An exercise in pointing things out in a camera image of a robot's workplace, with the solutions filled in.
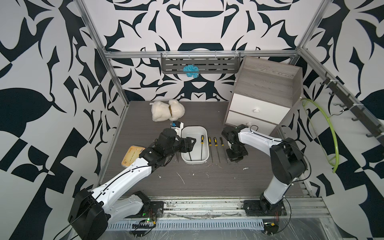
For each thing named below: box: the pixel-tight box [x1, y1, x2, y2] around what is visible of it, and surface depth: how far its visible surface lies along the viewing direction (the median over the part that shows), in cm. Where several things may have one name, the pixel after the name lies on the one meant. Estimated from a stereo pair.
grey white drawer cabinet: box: [225, 56, 304, 138], surface depth 87 cm
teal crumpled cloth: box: [183, 64, 200, 78], surface depth 93 cm
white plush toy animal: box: [149, 99, 186, 122], surface depth 105 cm
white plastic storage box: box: [181, 125, 210, 165], surface depth 96 cm
